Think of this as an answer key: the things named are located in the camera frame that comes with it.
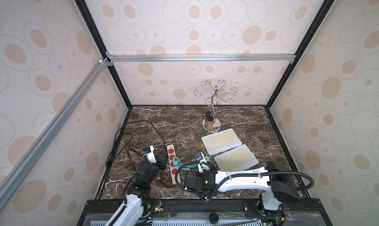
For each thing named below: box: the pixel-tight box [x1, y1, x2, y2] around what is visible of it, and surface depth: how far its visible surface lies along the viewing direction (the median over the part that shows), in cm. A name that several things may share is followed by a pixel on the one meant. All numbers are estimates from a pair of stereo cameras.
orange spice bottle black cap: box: [207, 115, 214, 131], surface depth 100 cm
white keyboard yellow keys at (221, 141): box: [201, 128, 243, 156], surface depth 101 cm
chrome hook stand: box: [193, 79, 239, 133], surface depth 85 cm
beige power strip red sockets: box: [166, 144, 181, 186], surface depth 92 cm
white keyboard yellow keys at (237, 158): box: [213, 144, 260, 172], surface depth 93 cm
